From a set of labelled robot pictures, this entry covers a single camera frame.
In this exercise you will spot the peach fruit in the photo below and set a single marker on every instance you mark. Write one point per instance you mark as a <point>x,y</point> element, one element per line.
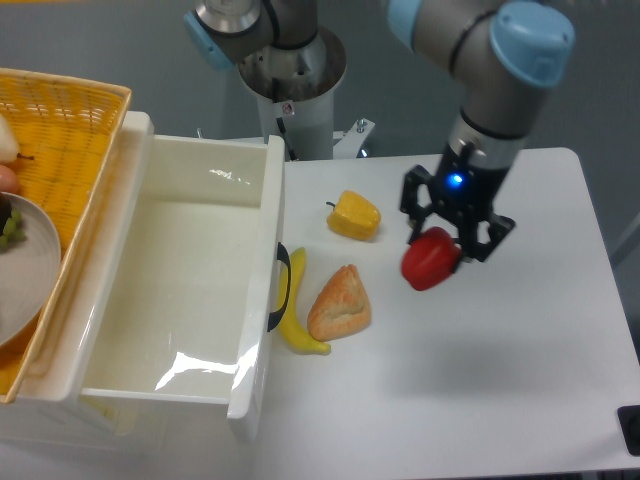
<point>9,182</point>

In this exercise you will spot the yellow bell pepper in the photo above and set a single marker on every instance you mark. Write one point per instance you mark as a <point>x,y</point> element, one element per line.
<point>354,216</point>

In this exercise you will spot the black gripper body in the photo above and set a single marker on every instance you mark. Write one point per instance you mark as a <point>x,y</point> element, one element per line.
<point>464,188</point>

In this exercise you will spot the black drawer handle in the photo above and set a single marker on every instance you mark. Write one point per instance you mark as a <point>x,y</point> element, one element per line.
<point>281,287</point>

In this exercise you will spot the white upper drawer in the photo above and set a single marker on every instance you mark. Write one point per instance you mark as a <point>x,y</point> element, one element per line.
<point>186,325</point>

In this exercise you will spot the yellow wicker basket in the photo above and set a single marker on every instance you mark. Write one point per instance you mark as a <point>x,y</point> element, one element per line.
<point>66,128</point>

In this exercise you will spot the pale pear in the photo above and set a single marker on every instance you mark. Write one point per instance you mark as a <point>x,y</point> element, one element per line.
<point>9,146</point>

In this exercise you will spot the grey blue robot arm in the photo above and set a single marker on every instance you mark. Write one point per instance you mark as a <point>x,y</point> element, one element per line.
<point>509,55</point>

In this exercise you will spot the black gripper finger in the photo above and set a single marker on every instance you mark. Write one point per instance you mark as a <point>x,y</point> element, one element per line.
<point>415,179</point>
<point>479,239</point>

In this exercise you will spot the yellow banana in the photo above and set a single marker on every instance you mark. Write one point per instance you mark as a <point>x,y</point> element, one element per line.
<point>295,336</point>

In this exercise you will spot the red bell pepper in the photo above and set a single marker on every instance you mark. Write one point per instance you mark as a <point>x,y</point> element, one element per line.
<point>430,259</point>

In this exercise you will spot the green grapes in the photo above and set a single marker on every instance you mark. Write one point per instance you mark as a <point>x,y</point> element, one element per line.
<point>11,229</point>

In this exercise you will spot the bread loaf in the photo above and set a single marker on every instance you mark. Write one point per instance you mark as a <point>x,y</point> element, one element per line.
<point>342,308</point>

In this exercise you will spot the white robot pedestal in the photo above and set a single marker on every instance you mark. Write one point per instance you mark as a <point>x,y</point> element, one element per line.
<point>294,91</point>

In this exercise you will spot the grey plate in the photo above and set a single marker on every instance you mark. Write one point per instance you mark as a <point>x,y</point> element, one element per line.
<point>29,268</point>

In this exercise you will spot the black corner device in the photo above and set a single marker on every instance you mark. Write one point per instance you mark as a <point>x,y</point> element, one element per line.
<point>629,420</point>

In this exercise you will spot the white table bracket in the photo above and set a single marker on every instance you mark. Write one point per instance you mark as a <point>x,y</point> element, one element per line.
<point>353,143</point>

